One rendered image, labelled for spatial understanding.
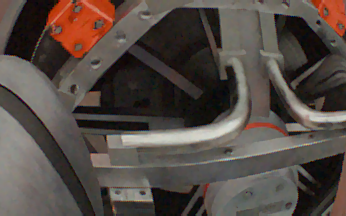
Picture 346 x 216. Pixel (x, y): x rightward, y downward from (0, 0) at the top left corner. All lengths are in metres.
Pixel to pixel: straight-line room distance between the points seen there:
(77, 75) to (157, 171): 0.21
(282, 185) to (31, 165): 1.03
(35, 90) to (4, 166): 0.06
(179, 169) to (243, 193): 0.12
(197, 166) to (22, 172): 0.93
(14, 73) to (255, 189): 0.99
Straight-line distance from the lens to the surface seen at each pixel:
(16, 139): 0.33
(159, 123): 1.56
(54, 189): 0.34
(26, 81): 0.36
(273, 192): 1.35
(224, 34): 1.39
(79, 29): 1.37
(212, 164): 1.25
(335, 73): 1.34
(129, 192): 1.25
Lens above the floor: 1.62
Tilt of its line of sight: 28 degrees down
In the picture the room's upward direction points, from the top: 1 degrees counter-clockwise
